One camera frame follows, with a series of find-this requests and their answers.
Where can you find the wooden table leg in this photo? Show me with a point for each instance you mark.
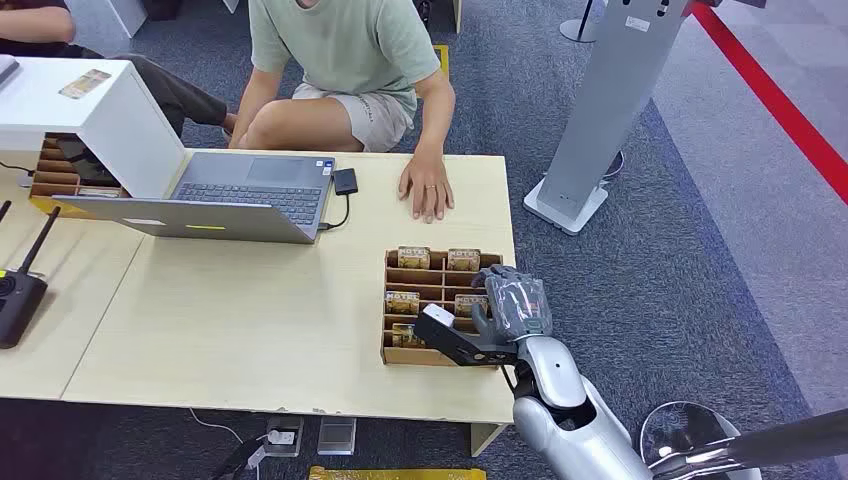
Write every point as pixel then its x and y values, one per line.
pixel 485 438

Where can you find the floor power socket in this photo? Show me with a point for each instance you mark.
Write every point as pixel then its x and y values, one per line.
pixel 285 436

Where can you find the dark grey bar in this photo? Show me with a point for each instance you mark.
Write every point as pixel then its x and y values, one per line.
pixel 788 440

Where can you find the wooden organizer with tablet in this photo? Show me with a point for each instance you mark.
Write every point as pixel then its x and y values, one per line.
pixel 50 175

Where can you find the black router with antennas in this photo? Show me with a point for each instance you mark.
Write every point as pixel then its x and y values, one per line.
pixel 16 301

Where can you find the black power plug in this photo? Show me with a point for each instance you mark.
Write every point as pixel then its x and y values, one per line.
pixel 238 458

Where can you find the grey kiosk stand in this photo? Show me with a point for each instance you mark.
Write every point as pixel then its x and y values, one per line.
pixel 609 99

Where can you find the chrome round base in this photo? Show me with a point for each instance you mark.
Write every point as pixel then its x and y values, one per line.
pixel 682 434

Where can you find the person's left forearm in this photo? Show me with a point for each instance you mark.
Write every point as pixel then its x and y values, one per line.
pixel 436 112

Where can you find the card on white shelf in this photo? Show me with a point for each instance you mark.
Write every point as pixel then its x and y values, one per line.
pixel 84 84

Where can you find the yellow floor strip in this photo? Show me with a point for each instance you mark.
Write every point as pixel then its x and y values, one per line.
pixel 397 474

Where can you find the person in dark trousers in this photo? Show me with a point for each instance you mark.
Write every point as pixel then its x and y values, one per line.
pixel 159 86

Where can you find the round grey stand base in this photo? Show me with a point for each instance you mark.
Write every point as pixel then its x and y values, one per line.
pixel 578 30

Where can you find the wooden card organizer box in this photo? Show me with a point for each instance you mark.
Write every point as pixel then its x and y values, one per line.
pixel 434 281

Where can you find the black bracket wrist camera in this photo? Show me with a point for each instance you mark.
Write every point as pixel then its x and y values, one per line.
pixel 452 339

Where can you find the brown hotel card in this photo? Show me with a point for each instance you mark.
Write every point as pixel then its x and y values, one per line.
pixel 414 258
pixel 405 336
pixel 464 260
pixel 467 305
pixel 402 303

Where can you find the black usb hub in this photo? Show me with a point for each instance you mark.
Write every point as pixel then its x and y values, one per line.
pixel 345 181

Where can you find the white box shelf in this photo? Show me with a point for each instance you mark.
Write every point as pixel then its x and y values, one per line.
pixel 106 126

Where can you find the person's left hand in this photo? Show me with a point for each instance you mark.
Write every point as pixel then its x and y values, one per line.
pixel 427 185

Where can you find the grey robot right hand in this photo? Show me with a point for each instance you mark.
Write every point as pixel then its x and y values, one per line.
pixel 520 305

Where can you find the grey laptop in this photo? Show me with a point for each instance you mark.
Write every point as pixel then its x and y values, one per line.
pixel 252 192

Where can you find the person's right forearm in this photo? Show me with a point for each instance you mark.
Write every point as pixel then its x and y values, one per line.
pixel 255 102

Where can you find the red floor tape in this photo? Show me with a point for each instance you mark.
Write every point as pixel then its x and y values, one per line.
pixel 775 102

